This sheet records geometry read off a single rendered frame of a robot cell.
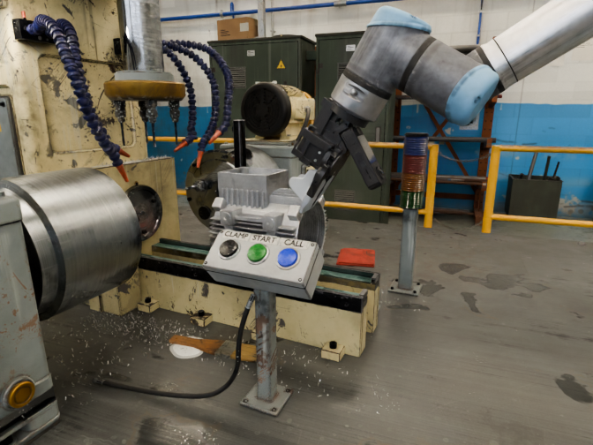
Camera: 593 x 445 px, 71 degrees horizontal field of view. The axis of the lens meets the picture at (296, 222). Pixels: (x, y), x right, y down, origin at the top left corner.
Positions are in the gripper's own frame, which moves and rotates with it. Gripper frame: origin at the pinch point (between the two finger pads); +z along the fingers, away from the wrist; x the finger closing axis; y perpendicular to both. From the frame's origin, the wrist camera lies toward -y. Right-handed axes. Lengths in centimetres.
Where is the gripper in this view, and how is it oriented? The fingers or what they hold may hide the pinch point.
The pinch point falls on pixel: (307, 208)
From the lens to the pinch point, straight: 80.0
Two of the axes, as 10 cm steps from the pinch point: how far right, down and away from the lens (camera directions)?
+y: -7.9, -5.8, 2.2
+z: -4.5, 7.8, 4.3
